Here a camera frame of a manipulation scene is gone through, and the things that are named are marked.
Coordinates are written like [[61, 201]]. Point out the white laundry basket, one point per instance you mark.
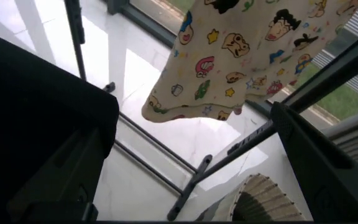
[[266, 199]]

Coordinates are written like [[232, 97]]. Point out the black clothes rack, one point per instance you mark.
[[191, 183]]

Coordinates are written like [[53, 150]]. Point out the beige curtain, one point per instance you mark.
[[356, 143]]

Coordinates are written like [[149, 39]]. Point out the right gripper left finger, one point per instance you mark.
[[61, 186]]

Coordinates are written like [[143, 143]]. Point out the cream printed garment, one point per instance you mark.
[[228, 62]]

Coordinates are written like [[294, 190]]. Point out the black garment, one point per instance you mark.
[[36, 93]]

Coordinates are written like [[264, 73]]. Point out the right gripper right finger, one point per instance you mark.
[[331, 174]]

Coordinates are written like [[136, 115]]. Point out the window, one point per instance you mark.
[[148, 26]]

